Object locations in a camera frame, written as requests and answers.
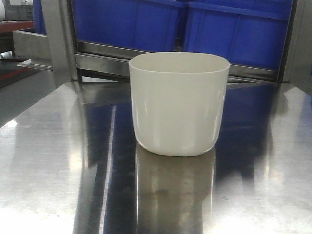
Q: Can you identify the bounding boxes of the stainless steel shelf frame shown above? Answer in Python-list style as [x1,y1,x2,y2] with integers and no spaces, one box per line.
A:
[13,0,312,88]

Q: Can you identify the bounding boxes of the white plastic bin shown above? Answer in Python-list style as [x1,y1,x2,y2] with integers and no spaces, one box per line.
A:
[129,52,230,156]

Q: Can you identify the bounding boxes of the blue crate left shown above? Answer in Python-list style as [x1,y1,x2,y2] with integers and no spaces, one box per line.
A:
[73,0,186,52]

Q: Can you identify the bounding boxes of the blue crate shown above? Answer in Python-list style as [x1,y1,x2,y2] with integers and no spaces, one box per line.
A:
[73,0,186,52]
[182,0,293,70]

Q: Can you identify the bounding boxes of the blue crate right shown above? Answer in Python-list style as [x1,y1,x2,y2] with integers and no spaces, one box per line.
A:
[182,0,293,70]

